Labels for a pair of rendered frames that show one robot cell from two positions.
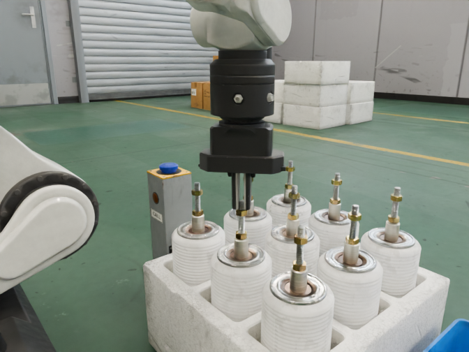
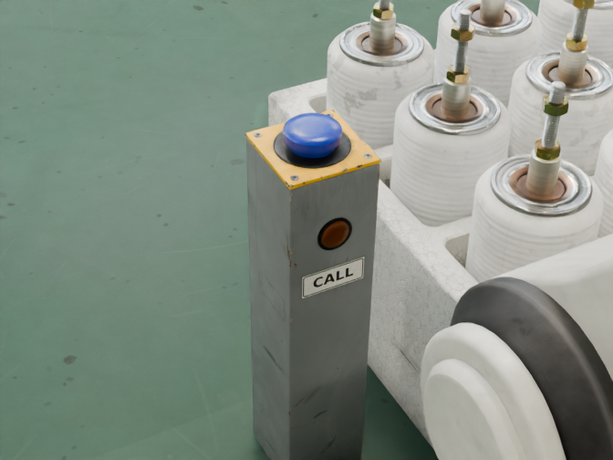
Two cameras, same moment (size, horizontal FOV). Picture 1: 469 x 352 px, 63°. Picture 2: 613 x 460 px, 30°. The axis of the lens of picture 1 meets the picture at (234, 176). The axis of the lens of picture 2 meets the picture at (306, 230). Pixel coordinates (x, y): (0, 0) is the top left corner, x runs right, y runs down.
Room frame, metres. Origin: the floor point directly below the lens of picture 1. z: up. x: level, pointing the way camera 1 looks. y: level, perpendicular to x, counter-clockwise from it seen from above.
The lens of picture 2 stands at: (0.66, 0.78, 0.76)
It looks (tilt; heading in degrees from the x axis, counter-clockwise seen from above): 39 degrees down; 281
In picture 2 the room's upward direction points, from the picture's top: 1 degrees clockwise
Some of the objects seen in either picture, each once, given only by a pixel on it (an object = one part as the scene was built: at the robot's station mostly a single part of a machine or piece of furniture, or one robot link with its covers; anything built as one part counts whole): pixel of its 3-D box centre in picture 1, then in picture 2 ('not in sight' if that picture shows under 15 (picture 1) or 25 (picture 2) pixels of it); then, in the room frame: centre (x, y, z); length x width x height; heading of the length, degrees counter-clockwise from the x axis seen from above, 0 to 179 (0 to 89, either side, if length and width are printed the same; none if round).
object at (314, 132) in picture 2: (168, 169); (312, 139); (0.79, 0.14, 0.32); 0.04 x 0.04 x 0.02
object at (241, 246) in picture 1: (241, 247); not in sight; (0.54, -0.01, 0.26); 0.02 x 0.02 x 0.03
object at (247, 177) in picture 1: (250, 188); not in sight; (0.53, -0.02, 0.36); 0.03 x 0.02 x 0.06; 172
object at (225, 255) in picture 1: (241, 255); not in sight; (0.54, -0.01, 0.25); 0.08 x 0.08 x 0.01
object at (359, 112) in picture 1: (343, 110); not in sight; (3.64, -1.03, 0.09); 0.39 x 0.39 x 0.18; 43
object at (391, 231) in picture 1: (391, 231); not in sight; (0.59, -0.27, 0.26); 0.02 x 0.02 x 0.03
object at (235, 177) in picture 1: (233, 187); not in sight; (0.54, 0.00, 0.36); 0.03 x 0.02 x 0.06; 172
